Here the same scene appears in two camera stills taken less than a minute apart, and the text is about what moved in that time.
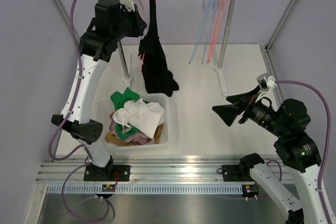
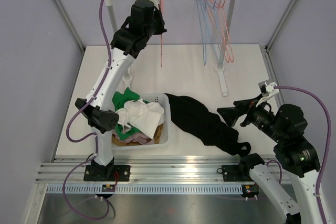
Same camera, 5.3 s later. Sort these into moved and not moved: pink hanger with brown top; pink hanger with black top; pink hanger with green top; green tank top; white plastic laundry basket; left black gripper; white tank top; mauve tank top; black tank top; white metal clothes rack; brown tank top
Moved: pink hanger with green top; left black gripper; pink hanger with black top; black tank top; pink hanger with brown top
Not moved: white plastic laundry basket; brown tank top; mauve tank top; white metal clothes rack; white tank top; green tank top
